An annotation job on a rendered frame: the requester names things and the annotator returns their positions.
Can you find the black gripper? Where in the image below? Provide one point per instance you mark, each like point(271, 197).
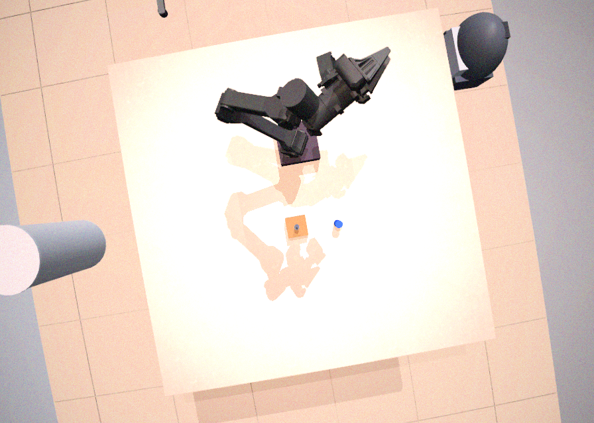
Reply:
point(356, 78)

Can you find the orange square block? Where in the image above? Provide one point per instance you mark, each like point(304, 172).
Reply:
point(296, 220)

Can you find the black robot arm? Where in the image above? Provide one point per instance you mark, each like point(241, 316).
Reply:
point(291, 104)

